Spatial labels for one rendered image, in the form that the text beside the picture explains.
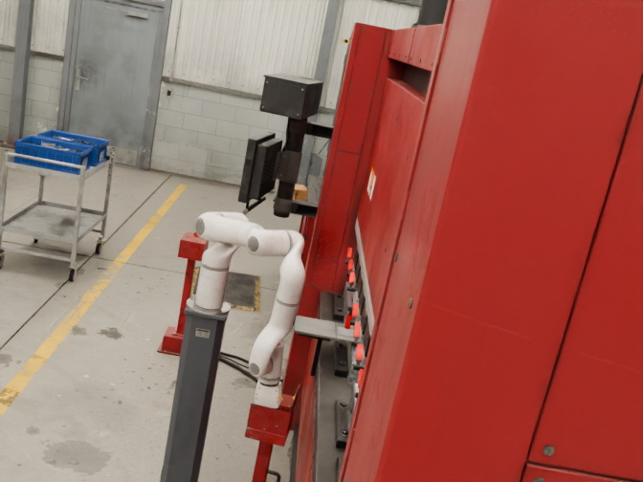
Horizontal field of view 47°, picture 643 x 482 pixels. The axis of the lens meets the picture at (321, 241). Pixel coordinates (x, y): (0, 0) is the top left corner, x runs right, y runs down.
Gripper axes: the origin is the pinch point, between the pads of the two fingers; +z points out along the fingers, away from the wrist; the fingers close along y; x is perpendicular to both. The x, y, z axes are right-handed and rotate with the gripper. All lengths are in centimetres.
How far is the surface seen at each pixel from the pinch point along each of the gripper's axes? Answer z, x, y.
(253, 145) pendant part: -86, -134, 43
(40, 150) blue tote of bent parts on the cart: -43, -268, 234
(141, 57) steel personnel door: -101, -709, 325
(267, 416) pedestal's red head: -3.1, 4.8, -1.4
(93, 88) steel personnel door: -55, -700, 386
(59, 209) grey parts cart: 20, -339, 253
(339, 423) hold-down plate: -14.1, 21.3, -29.9
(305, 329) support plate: -25.4, -34.1, -8.0
